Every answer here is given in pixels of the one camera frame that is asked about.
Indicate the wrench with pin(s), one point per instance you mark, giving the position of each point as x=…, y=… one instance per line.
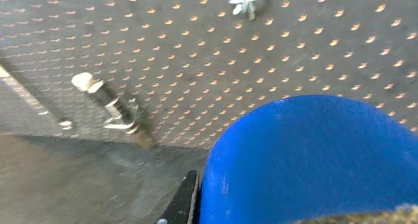
x=65, y=123

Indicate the roll of blue tape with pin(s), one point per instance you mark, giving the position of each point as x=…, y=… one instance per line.
x=310, y=158

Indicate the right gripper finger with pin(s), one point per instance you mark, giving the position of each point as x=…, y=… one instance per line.
x=183, y=204

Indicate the black and white pliers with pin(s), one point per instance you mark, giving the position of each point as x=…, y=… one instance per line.
x=83, y=81

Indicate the black pegboard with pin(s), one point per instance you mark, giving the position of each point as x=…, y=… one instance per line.
x=228, y=70

